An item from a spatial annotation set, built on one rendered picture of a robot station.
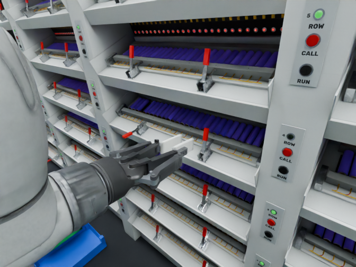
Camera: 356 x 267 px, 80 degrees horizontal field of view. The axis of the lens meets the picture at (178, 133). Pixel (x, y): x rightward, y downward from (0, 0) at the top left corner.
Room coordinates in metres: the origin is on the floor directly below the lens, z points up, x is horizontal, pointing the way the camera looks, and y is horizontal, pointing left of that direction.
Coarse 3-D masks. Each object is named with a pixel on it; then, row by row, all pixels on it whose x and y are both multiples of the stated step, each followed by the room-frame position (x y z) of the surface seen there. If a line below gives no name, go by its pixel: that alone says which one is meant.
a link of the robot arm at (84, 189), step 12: (72, 168) 0.25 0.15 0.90; (84, 168) 0.25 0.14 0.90; (60, 180) 0.22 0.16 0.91; (72, 180) 0.23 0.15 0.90; (84, 180) 0.23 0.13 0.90; (96, 180) 0.24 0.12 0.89; (72, 192) 0.21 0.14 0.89; (84, 192) 0.22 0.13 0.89; (96, 192) 0.22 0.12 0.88; (72, 204) 0.20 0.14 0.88; (84, 204) 0.21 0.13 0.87; (96, 204) 0.22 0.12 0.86; (72, 216) 0.19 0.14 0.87; (84, 216) 0.20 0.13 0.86; (96, 216) 0.22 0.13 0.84
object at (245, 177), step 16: (128, 96) 0.86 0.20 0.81; (112, 112) 0.79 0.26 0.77; (112, 128) 0.78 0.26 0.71; (128, 128) 0.71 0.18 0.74; (160, 128) 0.66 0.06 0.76; (192, 160) 0.49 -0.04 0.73; (208, 160) 0.48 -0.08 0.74; (224, 160) 0.46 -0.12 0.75; (256, 160) 0.44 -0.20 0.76; (224, 176) 0.43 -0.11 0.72; (240, 176) 0.41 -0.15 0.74; (256, 176) 0.36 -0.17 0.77
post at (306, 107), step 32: (288, 0) 0.37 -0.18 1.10; (352, 0) 0.32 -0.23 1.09; (288, 32) 0.36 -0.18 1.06; (352, 32) 0.31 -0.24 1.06; (288, 64) 0.36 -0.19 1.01; (288, 96) 0.35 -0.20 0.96; (320, 96) 0.32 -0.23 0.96; (320, 128) 0.31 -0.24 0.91; (256, 192) 0.37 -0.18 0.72; (288, 192) 0.33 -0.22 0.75; (256, 224) 0.36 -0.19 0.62; (288, 224) 0.32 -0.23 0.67
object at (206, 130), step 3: (204, 129) 0.50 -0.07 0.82; (207, 129) 0.49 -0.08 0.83; (204, 132) 0.50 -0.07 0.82; (207, 132) 0.49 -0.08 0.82; (204, 135) 0.49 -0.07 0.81; (207, 135) 0.49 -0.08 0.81; (204, 138) 0.49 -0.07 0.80; (207, 138) 0.49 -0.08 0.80; (204, 141) 0.49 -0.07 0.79; (204, 144) 0.49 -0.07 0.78; (204, 147) 0.49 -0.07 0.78; (204, 150) 0.48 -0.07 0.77
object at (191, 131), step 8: (128, 112) 0.77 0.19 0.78; (136, 112) 0.75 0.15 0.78; (144, 120) 0.72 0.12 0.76; (152, 120) 0.68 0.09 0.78; (160, 120) 0.66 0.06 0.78; (168, 120) 0.65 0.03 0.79; (168, 128) 0.64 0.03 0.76; (176, 128) 0.61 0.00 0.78; (184, 128) 0.59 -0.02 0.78; (192, 128) 0.58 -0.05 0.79; (192, 136) 0.58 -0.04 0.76; (200, 136) 0.55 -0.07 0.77; (208, 136) 0.53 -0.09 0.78; (216, 136) 0.53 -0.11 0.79; (224, 144) 0.50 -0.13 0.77; (232, 144) 0.48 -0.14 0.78; (240, 144) 0.48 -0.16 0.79; (248, 144) 0.47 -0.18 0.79; (248, 152) 0.46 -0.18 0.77; (256, 152) 0.44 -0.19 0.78
